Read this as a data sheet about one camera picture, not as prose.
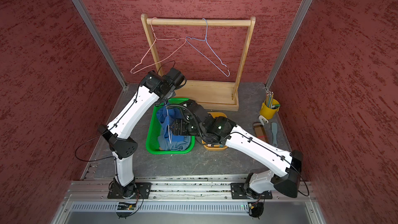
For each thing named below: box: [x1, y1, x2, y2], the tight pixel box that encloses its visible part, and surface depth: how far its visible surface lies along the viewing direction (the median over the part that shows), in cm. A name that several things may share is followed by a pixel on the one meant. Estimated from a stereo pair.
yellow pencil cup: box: [259, 98, 280, 120], surface depth 99 cm
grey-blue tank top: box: [157, 134, 192, 151], surface depth 82 cm
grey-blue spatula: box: [271, 122, 278, 148], surface depth 97 cm
